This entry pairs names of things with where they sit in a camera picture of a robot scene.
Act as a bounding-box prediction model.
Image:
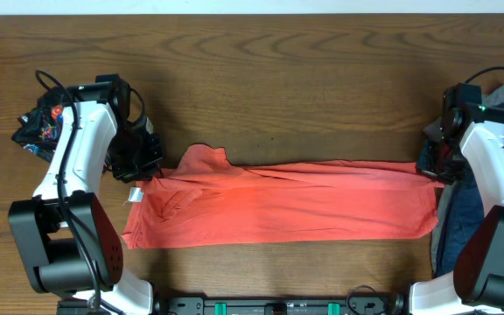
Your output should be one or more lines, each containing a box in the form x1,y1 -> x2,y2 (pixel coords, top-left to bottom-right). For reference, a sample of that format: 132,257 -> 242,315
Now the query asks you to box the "orange red soccer t-shirt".
122,144 -> 438,249

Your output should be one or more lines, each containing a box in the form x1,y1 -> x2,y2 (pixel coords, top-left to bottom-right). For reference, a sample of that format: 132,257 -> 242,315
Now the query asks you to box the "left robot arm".
8,75 -> 162,314

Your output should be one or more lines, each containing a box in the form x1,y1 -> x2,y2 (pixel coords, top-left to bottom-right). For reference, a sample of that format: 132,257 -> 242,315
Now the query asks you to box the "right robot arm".
408,101 -> 504,314

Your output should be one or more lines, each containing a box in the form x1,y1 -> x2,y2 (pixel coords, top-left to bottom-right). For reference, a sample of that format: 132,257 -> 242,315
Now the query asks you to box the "navy blue shirt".
434,101 -> 504,277

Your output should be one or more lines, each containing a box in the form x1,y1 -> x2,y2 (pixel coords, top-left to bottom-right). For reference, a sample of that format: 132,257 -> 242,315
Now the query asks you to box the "grey shirt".
423,85 -> 504,141

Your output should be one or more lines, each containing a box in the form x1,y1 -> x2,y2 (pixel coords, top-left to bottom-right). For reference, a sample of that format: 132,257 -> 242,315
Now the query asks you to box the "black printed folded shirt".
11,87 -> 64,162

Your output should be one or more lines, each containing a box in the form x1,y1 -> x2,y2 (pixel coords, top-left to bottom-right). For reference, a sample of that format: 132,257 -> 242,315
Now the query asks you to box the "left black cable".
34,68 -> 147,312

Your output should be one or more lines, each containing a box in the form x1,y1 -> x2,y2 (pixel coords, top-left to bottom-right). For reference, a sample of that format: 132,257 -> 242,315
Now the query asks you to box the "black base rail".
56,296 -> 410,315

